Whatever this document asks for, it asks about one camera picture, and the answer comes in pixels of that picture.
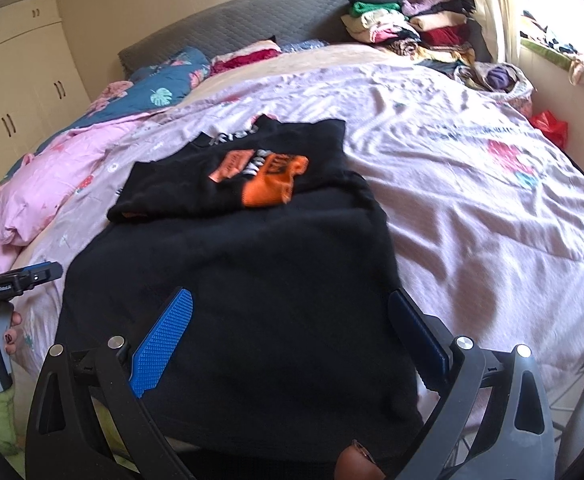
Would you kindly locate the red and white pillow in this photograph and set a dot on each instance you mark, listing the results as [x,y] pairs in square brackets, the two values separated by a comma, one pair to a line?
[244,57]

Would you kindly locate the grey quilted headboard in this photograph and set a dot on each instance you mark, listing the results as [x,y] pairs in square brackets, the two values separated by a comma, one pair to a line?
[252,20]

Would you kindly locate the cream curtain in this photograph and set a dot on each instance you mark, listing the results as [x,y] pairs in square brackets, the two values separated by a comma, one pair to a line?
[494,5]

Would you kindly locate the lilac strawberry printed duvet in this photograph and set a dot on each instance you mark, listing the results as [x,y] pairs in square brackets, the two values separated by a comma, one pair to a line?
[472,210]

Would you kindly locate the heap of loose clothes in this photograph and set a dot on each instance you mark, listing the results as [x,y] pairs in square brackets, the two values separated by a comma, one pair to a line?
[582,60]

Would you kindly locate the pink quilt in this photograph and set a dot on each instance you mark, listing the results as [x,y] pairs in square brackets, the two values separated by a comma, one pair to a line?
[57,175]

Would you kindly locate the black sweater with orange patches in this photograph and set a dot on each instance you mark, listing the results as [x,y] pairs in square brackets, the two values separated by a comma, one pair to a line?
[247,270]

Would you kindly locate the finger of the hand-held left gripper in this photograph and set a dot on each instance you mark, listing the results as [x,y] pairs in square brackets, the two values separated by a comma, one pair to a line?
[47,276]
[36,265]

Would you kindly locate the green windowsill mat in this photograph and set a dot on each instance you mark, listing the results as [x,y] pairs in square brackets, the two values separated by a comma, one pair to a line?
[547,55]

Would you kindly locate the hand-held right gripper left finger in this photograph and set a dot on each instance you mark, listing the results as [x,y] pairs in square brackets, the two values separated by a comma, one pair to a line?
[164,342]

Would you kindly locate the beige blanket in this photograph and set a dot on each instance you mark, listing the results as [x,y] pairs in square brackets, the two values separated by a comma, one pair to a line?
[322,60]

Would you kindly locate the blue floral quilt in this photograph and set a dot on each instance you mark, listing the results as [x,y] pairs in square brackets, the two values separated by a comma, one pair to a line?
[162,90]

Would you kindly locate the purple garment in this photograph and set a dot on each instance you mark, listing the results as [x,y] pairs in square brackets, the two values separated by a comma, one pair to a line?
[497,77]

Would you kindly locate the floral cloth bag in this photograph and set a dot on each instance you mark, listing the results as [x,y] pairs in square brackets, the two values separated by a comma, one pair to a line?
[519,90]

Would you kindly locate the pile of folded clothes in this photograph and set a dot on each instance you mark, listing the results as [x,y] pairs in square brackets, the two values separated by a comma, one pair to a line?
[412,30]

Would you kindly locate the cream wardrobe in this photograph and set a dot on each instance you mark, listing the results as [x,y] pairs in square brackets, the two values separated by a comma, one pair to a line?
[17,90]

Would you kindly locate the red plastic bag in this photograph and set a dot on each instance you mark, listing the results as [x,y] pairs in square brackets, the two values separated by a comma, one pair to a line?
[549,127]

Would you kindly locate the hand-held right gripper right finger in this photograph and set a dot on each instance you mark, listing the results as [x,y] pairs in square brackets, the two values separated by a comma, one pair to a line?
[417,340]

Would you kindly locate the blue patterned pillow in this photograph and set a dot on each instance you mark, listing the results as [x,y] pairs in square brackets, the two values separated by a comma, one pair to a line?
[304,46]

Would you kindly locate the person's right hand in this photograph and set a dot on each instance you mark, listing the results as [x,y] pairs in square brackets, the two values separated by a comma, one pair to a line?
[354,465]

